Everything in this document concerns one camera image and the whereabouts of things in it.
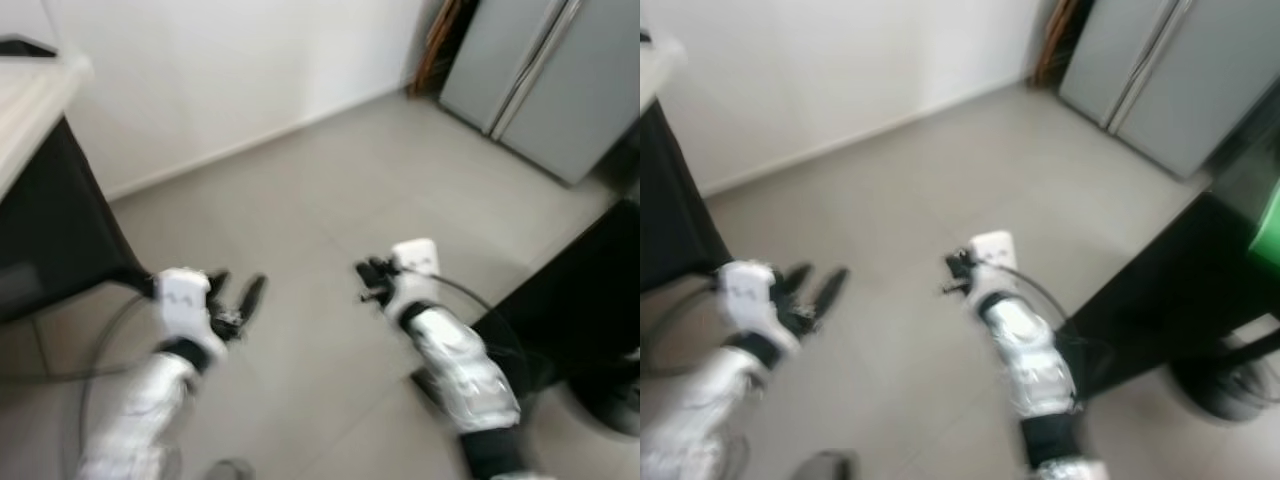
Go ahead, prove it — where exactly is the black side table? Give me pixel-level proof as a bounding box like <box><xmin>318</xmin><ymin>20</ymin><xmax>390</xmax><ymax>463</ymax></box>
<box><xmin>1065</xmin><ymin>130</ymin><xmax>1280</xmax><ymax>401</ymax></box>
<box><xmin>475</xmin><ymin>200</ymin><xmax>641</xmax><ymax>401</ymax></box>

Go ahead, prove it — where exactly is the black round fan base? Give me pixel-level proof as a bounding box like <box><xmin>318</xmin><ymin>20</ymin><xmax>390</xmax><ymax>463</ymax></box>
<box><xmin>560</xmin><ymin>380</ymin><xmax>641</xmax><ymax>438</ymax></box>
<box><xmin>1170</xmin><ymin>350</ymin><xmax>1280</xmax><ymax>423</ymax></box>

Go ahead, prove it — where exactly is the brown wooden board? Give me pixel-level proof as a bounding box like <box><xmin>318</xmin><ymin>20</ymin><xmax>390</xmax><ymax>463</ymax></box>
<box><xmin>1030</xmin><ymin>0</ymin><xmax>1086</xmax><ymax>89</ymax></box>
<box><xmin>408</xmin><ymin>0</ymin><xmax>471</xmax><ymax>98</ymax></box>

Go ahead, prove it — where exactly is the grey refrigerator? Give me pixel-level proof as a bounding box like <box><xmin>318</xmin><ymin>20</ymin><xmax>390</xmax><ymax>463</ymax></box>
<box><xmin>1058</xmin><ymin>0</ymin><xmax>1280</xmax><ymax>181</ymax></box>
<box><xmin>438</xmin><ymin>0</ymin><xmax>641</xmax><ymax>188</ymax></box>

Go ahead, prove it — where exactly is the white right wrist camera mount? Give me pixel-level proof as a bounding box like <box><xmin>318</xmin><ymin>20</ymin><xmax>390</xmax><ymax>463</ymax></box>
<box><xmin>385</xmin><ymin>238</ymin><xmax>441</xmax><ymax>323</ymax></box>
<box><xmin>965</xmin><ymin>230</ymin><xmax>1021</xmax><ymax>311</ymax></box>

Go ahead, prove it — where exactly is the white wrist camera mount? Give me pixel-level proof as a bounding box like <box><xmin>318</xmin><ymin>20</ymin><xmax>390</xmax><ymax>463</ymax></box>
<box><xmin>155</xmin><ymin>268</ymin><xmax>226</xmax><ymax>366</ymax></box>
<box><xmin>718</xmin><ymin>260</ymin><xmax>801</xmax><ymax>356</ymax></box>
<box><xmin>385</xmin><ymin>238</ymin><xmax>441</xmax><ymax>323</ymax></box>
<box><xmin>965</xmin><ymin>230</ymin><xmax>1021</xmax><ymax>311</ymax></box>

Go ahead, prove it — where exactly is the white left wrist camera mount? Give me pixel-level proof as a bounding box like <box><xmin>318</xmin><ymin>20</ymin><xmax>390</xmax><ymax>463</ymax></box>
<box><xmin>155</xmin><ymin>268</ymin><xmax>226</xmax><ymax>366</ymax></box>
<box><xmin>718</xmin><ymin>260</ymin><xmax>801</xmax><ymax>356</ymax></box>

